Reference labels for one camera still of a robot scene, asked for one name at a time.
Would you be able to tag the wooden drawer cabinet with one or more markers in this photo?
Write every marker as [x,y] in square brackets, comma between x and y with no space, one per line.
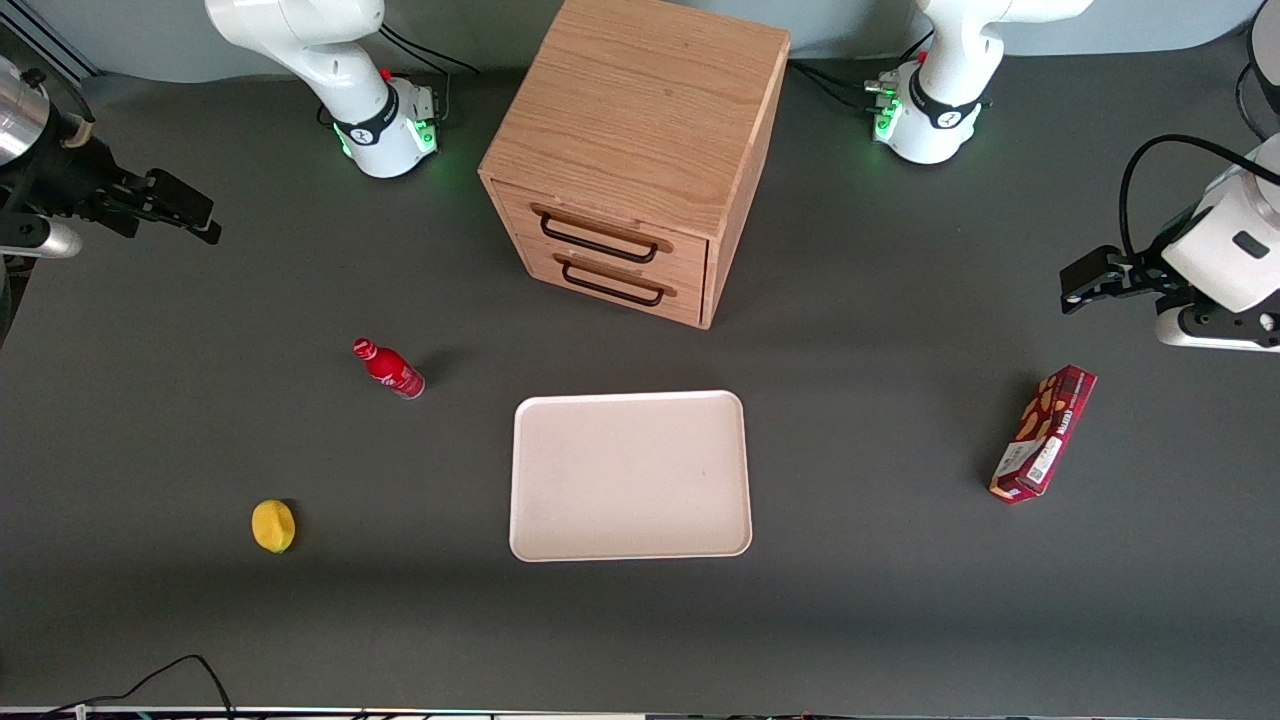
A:
[640,110]

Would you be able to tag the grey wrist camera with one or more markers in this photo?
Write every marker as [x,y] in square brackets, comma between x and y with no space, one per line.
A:
[45,238]
[1215,328]

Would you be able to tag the red snack box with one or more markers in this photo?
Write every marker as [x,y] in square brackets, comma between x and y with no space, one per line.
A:
[1045,435]

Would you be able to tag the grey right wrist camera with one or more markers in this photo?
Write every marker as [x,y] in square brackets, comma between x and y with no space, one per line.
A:
[45,238]

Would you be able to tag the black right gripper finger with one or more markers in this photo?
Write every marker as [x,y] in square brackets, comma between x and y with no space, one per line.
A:
[208,235]
[182,196]

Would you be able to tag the white plastic tray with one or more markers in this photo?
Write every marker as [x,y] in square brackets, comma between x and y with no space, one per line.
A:
[630,475]

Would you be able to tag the red coke bottle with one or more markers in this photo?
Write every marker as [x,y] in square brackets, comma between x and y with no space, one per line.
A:
[393,371]

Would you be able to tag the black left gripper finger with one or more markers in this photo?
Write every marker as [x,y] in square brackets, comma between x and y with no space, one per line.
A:
[1085,300]
[1095,268]

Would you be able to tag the grey metal wall rail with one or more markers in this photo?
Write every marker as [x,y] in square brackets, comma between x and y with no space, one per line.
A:
[50,45]

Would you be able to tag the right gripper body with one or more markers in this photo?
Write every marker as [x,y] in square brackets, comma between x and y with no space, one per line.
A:
[82,178]

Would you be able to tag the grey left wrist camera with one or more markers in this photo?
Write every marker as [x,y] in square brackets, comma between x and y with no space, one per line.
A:
[1215,328]

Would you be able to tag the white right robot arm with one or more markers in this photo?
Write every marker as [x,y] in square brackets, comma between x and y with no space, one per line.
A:
[300,45]

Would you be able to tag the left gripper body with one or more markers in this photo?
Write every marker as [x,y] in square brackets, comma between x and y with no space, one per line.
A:
[1141,272]

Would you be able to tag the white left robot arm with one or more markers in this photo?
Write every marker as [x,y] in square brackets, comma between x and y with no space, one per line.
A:
[950,90]

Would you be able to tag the yellow lemon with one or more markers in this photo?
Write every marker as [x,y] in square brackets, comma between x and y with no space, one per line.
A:
[273,527]

